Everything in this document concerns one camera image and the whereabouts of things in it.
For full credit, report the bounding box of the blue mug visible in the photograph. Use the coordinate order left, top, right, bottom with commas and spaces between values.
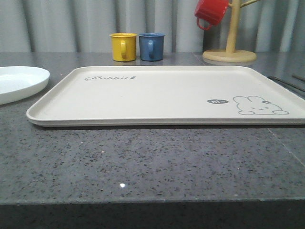
139, 33, 165, 61

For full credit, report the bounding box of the beige rabbit serving tray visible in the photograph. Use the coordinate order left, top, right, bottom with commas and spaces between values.
26, 66, 305, 126

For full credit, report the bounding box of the wooden mug tree stand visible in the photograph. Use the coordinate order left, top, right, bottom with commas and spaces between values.
203, 0, 258, 62

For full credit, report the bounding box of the white round plate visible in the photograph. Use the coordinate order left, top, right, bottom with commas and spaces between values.
0, 66, 50, 104

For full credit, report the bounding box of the silver metal fork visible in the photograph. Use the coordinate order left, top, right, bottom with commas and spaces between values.
268, 76, 305, 98

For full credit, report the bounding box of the yellow mug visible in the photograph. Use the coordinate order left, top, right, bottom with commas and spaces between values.
110, 33, 137, 62

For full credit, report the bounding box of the red mug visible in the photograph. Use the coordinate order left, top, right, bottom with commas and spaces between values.
194, 0, 229, 30

